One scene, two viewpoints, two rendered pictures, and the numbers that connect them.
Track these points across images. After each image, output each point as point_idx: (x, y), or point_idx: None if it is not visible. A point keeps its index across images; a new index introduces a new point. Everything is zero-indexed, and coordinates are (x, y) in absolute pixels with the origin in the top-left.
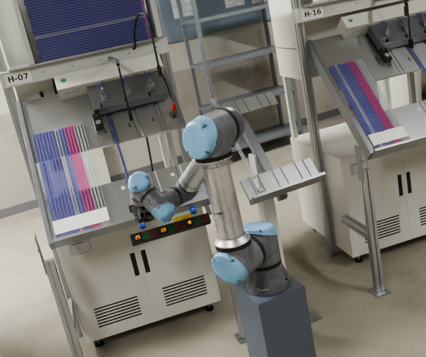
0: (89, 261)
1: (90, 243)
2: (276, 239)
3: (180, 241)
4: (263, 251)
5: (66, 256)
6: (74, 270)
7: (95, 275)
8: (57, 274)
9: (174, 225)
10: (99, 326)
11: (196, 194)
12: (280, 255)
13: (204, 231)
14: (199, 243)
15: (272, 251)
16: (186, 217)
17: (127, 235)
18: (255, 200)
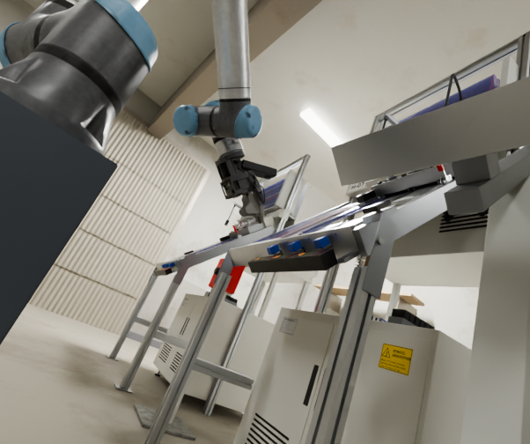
0: (284, 346)
1: (296, 326)
2: (83, 5)
3: (374, 393)
4: (47, 16)
5: (276, 329)
6: (272, 349)
7: (278, 369)
8: (217, 287)
9: (288, 255)
10: (245, 443)
11: (240, 119)
12: (65, 44)
13: (423, 405)
14: (401, 421)
15: (55, 23)
16: (401, 353)
17: (325, 336)
18: (343, 164)
